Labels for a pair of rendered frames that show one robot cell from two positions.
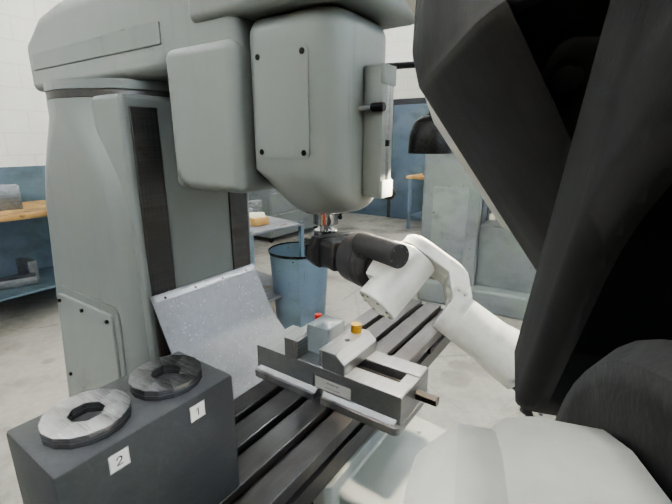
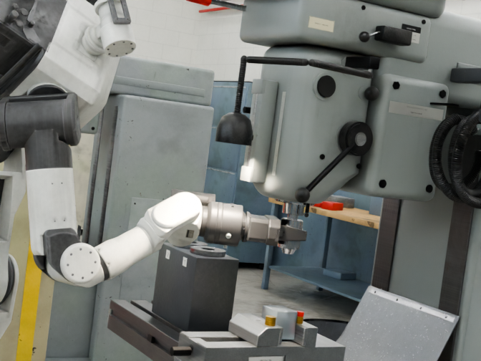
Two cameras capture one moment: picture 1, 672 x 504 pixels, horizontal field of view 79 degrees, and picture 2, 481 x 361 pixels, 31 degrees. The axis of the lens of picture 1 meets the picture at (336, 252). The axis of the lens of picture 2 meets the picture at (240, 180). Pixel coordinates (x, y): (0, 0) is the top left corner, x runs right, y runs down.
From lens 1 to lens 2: 221 cm
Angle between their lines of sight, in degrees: 114
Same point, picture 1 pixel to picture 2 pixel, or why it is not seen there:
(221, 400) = (191, 267)
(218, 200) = (441, 224)
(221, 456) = (185, 301)
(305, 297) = not seen: outside the picture
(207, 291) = (401, 309)
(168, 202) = (401, 210)
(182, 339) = (356, 329)
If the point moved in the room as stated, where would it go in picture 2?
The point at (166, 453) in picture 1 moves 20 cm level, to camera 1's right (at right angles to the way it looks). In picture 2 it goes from (175, 269) to (132, 277)
